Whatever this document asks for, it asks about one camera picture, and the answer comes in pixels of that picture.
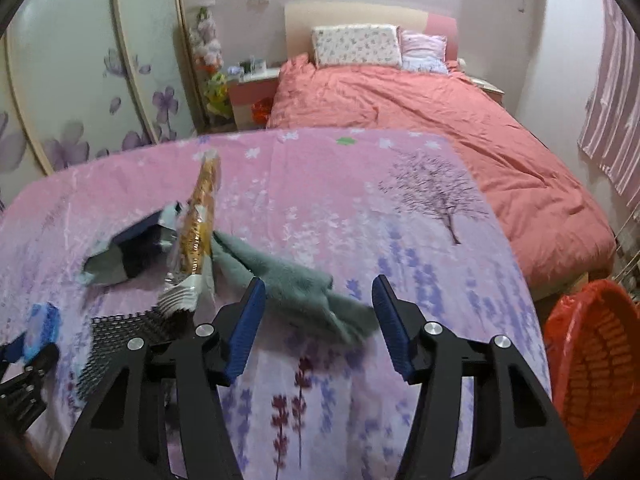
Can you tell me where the hanging stack of plush toys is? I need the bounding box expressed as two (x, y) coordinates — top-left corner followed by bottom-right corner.
(189, 7), (224, 67)

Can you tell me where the pink and white nightstand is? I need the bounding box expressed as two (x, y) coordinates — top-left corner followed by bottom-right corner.
(470, 76), (506, 106)
(227, 67), (281, 129)

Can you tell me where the yellow green plush toy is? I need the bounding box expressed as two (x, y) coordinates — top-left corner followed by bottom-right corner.
(205, 72), (230, 122)

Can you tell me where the pink floral tablecloth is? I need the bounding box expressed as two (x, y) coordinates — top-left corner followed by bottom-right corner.
(0, 129), (553, 480)

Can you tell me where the grey green cloth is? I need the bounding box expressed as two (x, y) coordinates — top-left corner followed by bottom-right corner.
(212, 231), (379, 346)

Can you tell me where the white wire rack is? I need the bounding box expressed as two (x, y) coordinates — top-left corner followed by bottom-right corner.
(617, 205), (640, 286)

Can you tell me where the bed with pink duvet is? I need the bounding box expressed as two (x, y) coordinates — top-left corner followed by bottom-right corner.
(266, 52), (617, 291)

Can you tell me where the pink striped pillow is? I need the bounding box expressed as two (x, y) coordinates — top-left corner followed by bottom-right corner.
(398, 30), (450, 75)

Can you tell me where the dark foil packet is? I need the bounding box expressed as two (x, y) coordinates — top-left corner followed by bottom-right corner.
(82, 201), (189, 289)

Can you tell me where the white floral pillow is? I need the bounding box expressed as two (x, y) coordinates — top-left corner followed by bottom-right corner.
(311, 24), (404, 69)

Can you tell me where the clear yellow snack packet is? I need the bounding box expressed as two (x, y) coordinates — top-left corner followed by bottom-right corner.
(157, 147), (224, 317)

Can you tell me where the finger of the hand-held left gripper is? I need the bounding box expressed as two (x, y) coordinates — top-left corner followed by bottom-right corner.
(0, 304), (62, 436)

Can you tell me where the cream and pink headboard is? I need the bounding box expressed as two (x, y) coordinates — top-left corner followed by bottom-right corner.
(284, 1), (459, 63)

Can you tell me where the flower print sliding wardrobe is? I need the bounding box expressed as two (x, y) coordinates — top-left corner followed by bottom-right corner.
(0, 0), (209, 206)

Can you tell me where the pink striped curtain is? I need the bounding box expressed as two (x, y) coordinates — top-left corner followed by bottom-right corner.
(577, 0), (640, 197)

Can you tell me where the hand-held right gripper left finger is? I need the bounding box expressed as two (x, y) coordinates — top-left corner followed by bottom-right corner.
(50, 276), (268, 480)

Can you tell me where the black studded object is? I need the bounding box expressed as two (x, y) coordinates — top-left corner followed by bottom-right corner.
(75, 309), (198, 403)

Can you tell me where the orange plastic laundry basket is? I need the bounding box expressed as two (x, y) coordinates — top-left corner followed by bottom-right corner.
(542, 279), (640, 478)

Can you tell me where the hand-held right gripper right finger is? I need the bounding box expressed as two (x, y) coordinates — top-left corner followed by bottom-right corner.
(371, 274), (586, 480)

